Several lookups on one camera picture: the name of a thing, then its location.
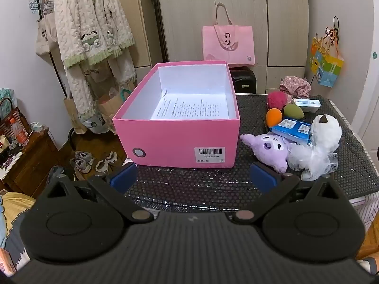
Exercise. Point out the pink paper bag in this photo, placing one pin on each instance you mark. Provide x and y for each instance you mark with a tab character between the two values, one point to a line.
228	46

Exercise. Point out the orange makeup sponge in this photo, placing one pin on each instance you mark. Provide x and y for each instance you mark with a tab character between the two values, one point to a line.
273	117

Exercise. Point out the grey sneaker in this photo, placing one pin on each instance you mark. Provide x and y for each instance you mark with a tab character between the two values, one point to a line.
82	161
106	162

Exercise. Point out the wooden nightstand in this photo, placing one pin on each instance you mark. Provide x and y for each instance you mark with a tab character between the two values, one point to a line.
32	162

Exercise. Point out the beige wardrobe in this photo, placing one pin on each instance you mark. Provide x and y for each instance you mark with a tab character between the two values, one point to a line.
242	3

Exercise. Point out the orange drink bottle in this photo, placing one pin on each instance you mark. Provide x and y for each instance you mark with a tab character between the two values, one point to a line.
18	131

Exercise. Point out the pink floral cloth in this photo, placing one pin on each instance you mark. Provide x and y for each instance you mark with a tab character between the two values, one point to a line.
294	85

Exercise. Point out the purple plush toy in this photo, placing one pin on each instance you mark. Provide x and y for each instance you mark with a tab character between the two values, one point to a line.
271	151

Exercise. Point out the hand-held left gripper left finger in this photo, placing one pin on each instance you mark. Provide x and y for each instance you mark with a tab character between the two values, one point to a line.
121	179

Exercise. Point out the checkered basket bag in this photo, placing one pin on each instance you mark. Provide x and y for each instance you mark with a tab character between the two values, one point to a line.
9	118

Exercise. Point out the cream fleece pajamas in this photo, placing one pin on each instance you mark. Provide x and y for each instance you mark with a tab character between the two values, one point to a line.
88	20

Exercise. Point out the brown paper bag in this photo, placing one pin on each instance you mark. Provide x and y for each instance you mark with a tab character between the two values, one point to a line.
72	115

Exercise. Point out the pink cardboard box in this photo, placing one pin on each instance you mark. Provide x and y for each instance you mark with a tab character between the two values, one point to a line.
174	142

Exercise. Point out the black suitcase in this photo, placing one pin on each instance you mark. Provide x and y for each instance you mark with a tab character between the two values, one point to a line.
242	80

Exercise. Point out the magenta fluffy ball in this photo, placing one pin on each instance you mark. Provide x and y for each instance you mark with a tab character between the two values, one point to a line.
277	100

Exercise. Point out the canvas tote bag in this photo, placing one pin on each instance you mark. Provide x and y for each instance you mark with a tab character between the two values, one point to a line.
44	34

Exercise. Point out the black coat rack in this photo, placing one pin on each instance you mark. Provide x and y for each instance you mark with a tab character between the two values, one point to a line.
56	68

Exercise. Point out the colourful paper bag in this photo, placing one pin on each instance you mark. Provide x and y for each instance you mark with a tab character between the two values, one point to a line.
325	63

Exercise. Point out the yellow pillow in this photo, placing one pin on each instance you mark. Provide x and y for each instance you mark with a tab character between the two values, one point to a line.
13	210

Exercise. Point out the blue wipes packet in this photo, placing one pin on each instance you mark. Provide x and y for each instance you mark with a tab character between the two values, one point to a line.
291	128

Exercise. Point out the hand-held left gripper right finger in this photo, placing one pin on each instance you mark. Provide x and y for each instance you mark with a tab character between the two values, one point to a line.
263	179

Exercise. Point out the printed paper sheet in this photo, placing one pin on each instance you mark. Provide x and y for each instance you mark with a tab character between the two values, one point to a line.
192	106

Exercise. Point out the white plush toy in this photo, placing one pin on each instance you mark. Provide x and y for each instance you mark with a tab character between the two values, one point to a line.
324	133

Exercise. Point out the green makeup sponge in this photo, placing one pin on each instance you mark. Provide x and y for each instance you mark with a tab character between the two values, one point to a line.
293	111

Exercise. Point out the small white blue box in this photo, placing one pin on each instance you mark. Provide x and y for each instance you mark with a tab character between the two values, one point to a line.
308	105

